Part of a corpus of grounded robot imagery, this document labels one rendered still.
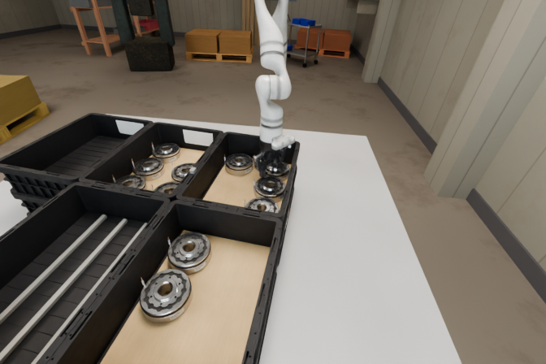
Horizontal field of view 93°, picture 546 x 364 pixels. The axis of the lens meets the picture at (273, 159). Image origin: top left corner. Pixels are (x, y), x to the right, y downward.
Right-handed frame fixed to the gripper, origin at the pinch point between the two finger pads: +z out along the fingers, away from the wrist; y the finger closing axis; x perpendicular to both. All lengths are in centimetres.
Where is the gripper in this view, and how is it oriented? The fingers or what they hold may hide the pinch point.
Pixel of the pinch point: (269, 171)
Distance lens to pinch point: 94.3
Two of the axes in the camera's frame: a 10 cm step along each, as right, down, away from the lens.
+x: 6.6, 4.5, -6.0
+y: -7.5, 3.4, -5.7
